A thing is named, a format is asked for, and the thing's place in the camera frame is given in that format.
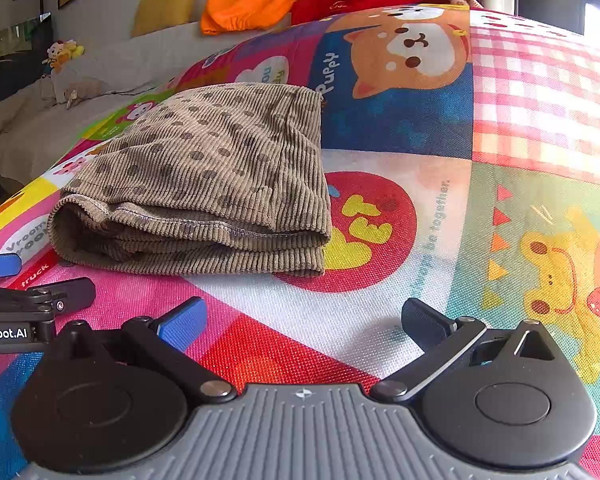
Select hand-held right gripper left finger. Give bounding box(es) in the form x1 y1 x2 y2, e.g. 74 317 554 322
55 296 238 403

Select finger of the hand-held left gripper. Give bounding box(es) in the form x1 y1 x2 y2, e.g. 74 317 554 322
27 277 97 314
0 253 23 281

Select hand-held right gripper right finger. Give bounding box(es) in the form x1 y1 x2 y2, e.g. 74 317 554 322
370 297 563 403

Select brown dotted corduroy garment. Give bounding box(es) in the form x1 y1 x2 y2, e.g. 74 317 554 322
47 82 334 279

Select colourful cartoon play mat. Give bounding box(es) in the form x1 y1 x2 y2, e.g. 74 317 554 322
0 4 600 480

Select black glass cabinet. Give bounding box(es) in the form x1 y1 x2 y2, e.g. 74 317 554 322
0 0 55 113

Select small colourful plush toy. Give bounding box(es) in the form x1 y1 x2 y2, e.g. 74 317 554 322
42 39 86 74

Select yellow cushion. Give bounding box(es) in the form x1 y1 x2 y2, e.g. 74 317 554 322
132 0 202 39

